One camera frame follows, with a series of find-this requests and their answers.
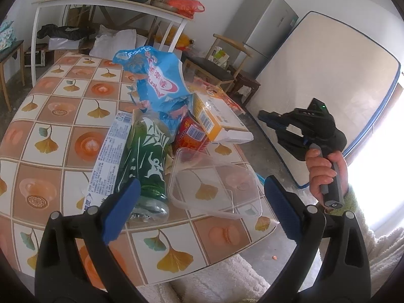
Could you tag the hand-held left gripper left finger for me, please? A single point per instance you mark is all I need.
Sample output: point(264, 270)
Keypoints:
point(123, 210)

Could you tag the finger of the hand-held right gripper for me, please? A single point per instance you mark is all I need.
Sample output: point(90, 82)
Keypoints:
point(288, 139)
point(268, 115)

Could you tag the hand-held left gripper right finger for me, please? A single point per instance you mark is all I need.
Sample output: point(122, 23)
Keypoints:
point(281, 205)

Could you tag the yellow and white box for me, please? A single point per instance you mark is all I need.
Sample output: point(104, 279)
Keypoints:
point(217, 116)

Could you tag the green plastic bottle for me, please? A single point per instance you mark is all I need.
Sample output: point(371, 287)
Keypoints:
point(148, 164)

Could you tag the silver toothpaste box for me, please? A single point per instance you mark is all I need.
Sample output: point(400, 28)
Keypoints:
point(107, 157)

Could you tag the red snack cup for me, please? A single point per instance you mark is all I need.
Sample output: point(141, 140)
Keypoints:
point(189, 134)

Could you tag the clear plastic container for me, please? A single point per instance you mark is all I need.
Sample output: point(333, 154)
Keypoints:
point(205, 170)

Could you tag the blue snack bag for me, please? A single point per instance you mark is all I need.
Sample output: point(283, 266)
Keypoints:
point(157, 79)

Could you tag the person's right hand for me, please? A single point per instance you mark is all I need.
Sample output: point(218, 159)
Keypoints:
point(315, 170)

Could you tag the dark wooden stool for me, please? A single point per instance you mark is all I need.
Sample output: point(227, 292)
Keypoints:
point(244, 80)

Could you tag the white mattress with blue edge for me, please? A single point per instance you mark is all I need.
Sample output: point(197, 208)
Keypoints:
point(331, 75)

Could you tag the wooden chair with dark seat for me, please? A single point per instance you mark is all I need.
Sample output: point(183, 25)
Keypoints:
point(208, 68)

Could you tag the white and green paper bag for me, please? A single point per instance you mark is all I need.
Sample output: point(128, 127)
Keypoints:
point(219, 55)

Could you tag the silver refrigerator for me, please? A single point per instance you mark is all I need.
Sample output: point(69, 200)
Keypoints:
point(262, 28)

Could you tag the ginkgo patterned tablecloth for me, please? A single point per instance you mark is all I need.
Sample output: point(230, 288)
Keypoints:
point(63, 132)

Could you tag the yellow plastic bag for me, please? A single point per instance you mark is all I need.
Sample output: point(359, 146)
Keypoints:
point(176, 38)

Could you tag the red plastic bag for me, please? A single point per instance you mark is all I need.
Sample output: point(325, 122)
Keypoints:
point(184, 6)

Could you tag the white sack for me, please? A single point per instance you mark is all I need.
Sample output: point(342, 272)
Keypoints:
point(113, 44)

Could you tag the black bag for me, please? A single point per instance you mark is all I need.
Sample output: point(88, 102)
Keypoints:
point(63, 31)

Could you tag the small wooden table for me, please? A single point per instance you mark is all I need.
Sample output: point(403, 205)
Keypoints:
point(12, 45)

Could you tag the brown paper bag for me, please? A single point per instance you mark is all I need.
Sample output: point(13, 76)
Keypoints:
point(79, 15)

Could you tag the white side table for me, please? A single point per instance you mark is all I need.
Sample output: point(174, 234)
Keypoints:
point(94, 2)

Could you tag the teal floral cloth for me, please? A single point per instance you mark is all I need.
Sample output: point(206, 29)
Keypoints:
point(6, 34)

